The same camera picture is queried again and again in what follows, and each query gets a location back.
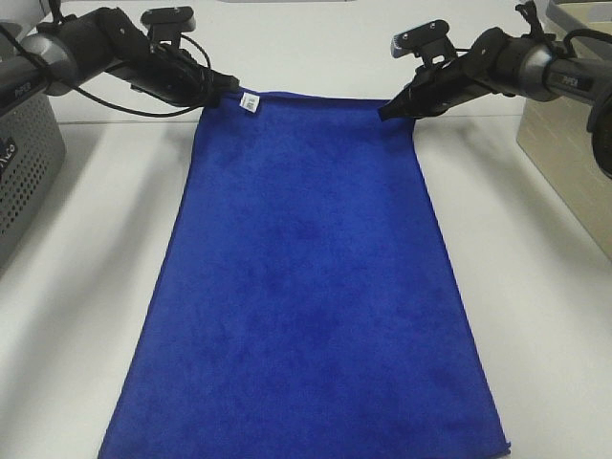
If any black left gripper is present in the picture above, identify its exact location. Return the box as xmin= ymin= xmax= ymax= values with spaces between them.
xmin=107 ymin=28 xmax=240 ymax=108

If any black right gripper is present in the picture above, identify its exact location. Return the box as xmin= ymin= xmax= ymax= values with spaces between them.
xmin=378 ymin=40 xmax=507 ymax=120

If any blue microfibre towel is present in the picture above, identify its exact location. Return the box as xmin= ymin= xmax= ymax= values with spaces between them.
xmin=99 ymin=94 xmax=510 ymax=458

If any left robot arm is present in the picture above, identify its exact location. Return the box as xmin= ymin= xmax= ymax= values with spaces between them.
xmin=1 ymin=5 xmax=240 ymax=116

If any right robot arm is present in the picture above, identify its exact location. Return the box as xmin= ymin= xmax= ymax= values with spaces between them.
xmin=378 ymin=20 xmax=611 ymax=175

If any beige bin with grey rim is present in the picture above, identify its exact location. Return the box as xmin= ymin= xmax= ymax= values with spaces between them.
xmin=516 ymin=1 xmax=611 ymax=256

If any grey perforated plastic basket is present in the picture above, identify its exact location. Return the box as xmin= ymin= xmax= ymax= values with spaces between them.
xmin=0 ymin=21 xmax=68 ymax=274

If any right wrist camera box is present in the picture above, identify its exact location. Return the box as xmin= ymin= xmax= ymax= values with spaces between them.
xmin=390 ymin=19 xmax=458 ymax=69

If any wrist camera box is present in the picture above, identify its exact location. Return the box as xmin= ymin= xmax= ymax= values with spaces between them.
xmin=140 ymin=6 xmax=196 ymax=49
xmin=390 ymin=19 xmax=458 ymax=69

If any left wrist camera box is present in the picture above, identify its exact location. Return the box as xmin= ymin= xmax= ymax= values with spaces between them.
xmin=140 ymin=6 xmax=196 ymax=49

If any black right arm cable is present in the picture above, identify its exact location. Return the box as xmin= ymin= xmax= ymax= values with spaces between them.
xmin=515 ymin=0 xmax=612 ymax=61

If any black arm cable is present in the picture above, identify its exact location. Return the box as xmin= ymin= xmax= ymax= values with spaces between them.
xmin=515 ymin=0 xmax=612 ymax=61
xmin=0 ymin=23 xmax=226 ymax=119

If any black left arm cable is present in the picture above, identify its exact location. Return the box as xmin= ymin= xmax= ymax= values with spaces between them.
xmin=0 ymin=23 xmax=226 ymax=119

